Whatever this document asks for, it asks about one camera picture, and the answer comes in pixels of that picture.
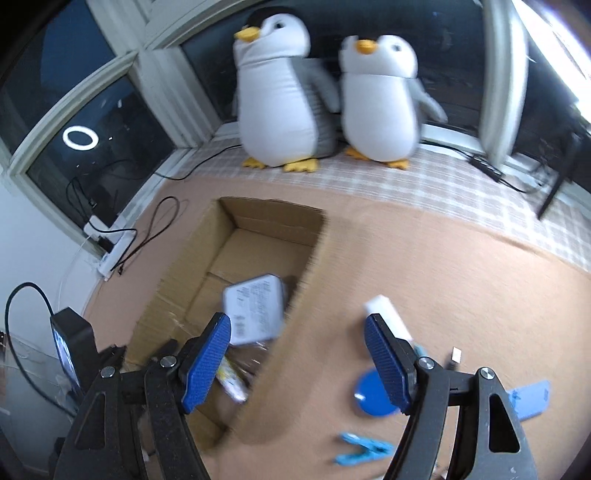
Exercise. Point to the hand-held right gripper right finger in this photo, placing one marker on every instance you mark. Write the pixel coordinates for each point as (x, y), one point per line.
(385, 364)

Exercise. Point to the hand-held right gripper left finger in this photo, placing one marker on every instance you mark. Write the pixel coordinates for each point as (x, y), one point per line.
(205, 364)

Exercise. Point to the blue round lid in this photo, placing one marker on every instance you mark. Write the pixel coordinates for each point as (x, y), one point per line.
(369, 394)

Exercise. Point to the light blue plastic piece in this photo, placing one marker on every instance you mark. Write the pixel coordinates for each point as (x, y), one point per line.
(421, 351)

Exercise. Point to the small white box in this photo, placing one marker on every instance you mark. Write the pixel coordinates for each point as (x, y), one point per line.
(385, 307)

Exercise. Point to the small white adapter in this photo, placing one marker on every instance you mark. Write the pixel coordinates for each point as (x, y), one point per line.
(455, 356)

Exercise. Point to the white labelled packet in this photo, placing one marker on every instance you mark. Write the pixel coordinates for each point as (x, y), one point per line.
(254, 304)

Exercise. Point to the brown cardboard box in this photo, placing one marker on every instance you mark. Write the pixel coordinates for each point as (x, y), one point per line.
(295, 350)

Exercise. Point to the blue phone holder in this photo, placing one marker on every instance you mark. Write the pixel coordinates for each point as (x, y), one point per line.
(531, 397)

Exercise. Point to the white and yellow packet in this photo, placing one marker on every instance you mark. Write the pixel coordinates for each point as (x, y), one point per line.
(234, 381)

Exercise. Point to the blue clothespin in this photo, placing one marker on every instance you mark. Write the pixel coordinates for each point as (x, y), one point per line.
(364, 450)

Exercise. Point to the white power strip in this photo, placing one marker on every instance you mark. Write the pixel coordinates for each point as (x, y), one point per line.
(115, 251)

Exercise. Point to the tan blanket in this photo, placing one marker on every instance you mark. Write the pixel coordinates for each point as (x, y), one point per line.
(438, 267)

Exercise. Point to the checked blanket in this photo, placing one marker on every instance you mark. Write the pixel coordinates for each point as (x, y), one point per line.
(438, 189)

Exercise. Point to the black power strip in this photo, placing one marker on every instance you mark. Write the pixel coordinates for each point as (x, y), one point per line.
(485, 168)

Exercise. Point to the black tripod stand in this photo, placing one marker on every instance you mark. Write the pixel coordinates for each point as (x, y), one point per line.
(556, 184)

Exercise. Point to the small penguin plush toy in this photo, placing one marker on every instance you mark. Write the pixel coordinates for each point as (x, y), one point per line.
(378, 106)

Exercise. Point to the large penguin plush toy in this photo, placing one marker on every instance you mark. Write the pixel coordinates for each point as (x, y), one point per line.
(281, 97)

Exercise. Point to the white window frame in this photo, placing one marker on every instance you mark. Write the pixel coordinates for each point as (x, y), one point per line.
(166, 87)

